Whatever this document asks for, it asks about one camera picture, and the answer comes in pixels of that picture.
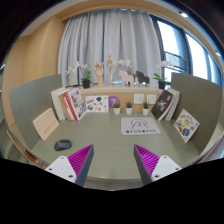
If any black book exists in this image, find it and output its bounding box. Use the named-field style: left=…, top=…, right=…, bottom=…
left=151, top=90, right=174, bottom=121

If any grey mouse pad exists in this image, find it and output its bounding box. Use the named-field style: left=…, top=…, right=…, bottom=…
left=121, top=117, right=160, bottom=136

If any white orchid pot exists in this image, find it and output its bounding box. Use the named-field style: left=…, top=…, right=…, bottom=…
left=153, top=60, right=173, bottom=89
left=66, top=61, right=91, bottom=89

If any green left partition panel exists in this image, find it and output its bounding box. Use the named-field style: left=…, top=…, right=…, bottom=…
left=9, top=75, right=62, bottom=149

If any purple round number sign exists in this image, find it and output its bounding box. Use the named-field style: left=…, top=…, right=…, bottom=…
left=108, top=96, right=120, bottom=108

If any wooden shelf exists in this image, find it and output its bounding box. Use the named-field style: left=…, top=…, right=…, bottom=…
left=80, top=84, right=162, bottom=112

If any white orchid middle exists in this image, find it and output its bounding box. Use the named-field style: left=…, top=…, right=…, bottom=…
left=118, top=59, right=136, bottom=79

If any white book right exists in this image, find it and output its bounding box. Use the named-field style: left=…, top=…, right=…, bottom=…
left=165, top=88, right=181, bottom=121

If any white orchid right pot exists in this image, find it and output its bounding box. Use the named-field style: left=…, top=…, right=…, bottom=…
left=153, top=60, right=173, bottom=89

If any small potted plant right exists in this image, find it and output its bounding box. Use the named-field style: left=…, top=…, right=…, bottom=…
left=143, top=101, right=149, bottom=115

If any wooden hand model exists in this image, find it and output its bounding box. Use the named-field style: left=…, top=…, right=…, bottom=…
left=93, top=62, right=104, bottom=88

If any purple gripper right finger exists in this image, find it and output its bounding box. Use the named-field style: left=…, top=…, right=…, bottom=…
left=133, top=144, right=181, bottom=185

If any small potted plant middle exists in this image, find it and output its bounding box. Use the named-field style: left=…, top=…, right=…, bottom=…
left=126, top=102, right=133, bottom=115

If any green partition panel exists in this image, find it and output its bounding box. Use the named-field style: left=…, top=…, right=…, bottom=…
left=171, top=73, right=223, bottom=153
left=9, top=75, right=62, bottom=149

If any dark grey computer mouse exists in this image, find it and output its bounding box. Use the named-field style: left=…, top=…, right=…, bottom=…
left=54, top=139, right=72, bottom=151

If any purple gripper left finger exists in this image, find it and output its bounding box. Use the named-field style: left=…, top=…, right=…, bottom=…
left=46, top=145, right=94, bottom=186

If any cream book left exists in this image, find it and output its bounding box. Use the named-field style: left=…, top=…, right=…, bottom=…
left=51, top=87, right=67, bottom=121

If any small potted plant left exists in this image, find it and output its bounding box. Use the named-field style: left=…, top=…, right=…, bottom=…
left=113, top=102, right=120, bottom=115

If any beige wooden board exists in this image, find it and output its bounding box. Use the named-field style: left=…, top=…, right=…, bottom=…
left=33, top=108, right=59, bottom=140

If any pink wooden horse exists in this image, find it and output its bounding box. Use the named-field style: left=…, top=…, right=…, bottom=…
left=119, top=70, right=134, bottom=87

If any black wooden horse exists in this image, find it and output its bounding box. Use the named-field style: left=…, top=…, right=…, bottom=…
left=136, top=71, right=150, bottom=84

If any wooden mannequin figure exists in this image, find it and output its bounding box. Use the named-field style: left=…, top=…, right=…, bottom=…
left=107, top=54, right=117, bottom=84

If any small potted plant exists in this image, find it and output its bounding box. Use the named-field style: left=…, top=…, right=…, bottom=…
left=126, top=102, right=133, bottom=115
left=143, top=101, right=149, bottom=115
left=113, top=102, right=120, bottom=115

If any white orchid left pot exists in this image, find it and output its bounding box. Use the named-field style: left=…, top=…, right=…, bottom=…
left=66, top=61, right=91, bottom=89

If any colourful sticker card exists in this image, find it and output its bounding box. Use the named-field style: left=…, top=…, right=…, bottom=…
left=174, top=109, right=200, bottom=143

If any illustrated white card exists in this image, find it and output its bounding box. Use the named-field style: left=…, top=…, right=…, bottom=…
left=86, top=96, right=109, bottom=112

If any green right partition panel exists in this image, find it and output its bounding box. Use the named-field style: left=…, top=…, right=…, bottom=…
left=171, top=73, right=223, bottom=153

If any grey curtain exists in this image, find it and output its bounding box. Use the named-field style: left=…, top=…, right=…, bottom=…
left=58, top=9, right=161, bottom=86

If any red and white book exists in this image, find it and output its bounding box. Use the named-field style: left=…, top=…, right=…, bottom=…
left=65, top=88, right=87, bottom=121

